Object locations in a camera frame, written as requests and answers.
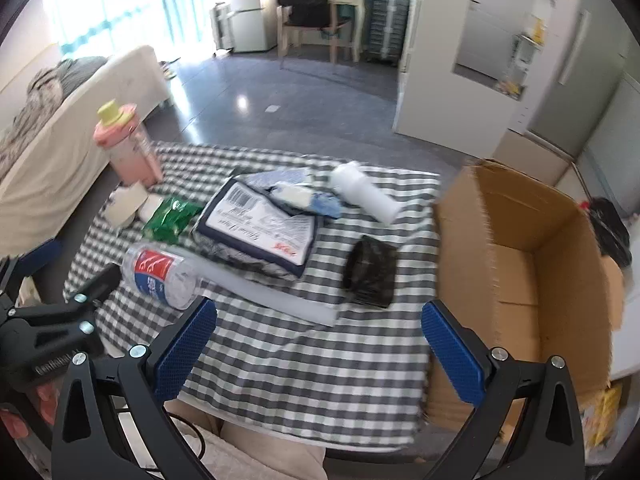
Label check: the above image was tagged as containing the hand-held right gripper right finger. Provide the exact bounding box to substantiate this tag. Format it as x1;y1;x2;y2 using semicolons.
421;300;586;480

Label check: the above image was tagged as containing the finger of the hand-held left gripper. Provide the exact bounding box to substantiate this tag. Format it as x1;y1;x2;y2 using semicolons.
15;239;64;277
7;262;123;328

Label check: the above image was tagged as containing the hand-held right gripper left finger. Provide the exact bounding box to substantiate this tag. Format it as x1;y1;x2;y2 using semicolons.
50;296;218;480

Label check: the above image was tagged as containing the clear plastic water bottle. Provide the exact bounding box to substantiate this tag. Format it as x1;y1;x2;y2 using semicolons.
122;242;208;311

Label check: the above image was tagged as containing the beige tape roll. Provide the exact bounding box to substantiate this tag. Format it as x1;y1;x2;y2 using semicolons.
104;184;148;230

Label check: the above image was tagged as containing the green wipes packet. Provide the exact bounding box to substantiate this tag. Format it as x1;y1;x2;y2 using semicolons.
141;195;205;243

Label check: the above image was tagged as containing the brown cardboard box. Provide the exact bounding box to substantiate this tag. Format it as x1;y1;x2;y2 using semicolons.
425;157;626;433

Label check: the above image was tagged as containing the black garbage bag roll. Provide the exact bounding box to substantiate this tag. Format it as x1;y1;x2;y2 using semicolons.
345;236;399;309

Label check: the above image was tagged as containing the pink bottle with green lid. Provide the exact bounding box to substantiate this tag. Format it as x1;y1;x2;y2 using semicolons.
93;101;165;186

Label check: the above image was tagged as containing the navy and white tissue pack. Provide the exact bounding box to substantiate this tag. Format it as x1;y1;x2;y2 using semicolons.
192;176;325;278

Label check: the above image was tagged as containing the small white and blue packet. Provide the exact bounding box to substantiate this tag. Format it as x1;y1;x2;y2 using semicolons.
270;182;343;220

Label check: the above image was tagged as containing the person's left hand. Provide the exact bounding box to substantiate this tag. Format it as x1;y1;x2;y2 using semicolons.
0;382;66;441

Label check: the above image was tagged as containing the small white roll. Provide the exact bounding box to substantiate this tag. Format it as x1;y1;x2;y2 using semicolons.
137;195;166;223

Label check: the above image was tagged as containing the grey checked tablecloth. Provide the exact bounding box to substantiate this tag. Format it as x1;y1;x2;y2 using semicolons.
62;140;443;453

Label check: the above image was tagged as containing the translucent plastic sheet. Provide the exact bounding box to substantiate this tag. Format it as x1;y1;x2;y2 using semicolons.
197;255;341;328

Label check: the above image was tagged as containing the beige cushion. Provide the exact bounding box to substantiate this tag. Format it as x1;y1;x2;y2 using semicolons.
165;400;326;480

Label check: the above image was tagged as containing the yellow packet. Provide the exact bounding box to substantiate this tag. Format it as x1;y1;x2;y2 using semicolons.
582;384;623;452

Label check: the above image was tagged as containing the grey blanket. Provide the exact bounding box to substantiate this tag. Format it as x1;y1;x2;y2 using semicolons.
0;55;108;178

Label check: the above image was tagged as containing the white plastic bottle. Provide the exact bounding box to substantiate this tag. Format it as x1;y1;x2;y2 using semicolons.
330;161;401;226

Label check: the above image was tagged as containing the blue patterned packet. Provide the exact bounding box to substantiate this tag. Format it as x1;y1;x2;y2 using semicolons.
245;167;316;192

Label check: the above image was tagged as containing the teal curtain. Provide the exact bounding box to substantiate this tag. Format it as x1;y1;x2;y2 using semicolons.
47;0;213;57

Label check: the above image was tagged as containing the white mini fridge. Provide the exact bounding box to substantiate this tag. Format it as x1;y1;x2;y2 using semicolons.
230;0;279;54

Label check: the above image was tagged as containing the grey drawer cabinet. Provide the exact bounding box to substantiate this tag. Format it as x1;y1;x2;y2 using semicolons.
367;0;409;63

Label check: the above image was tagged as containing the wooden chair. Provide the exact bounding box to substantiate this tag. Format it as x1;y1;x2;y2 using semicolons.
277;0;355;64

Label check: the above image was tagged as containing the black cable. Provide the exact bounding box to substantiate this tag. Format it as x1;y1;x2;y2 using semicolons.
167;410;208;461

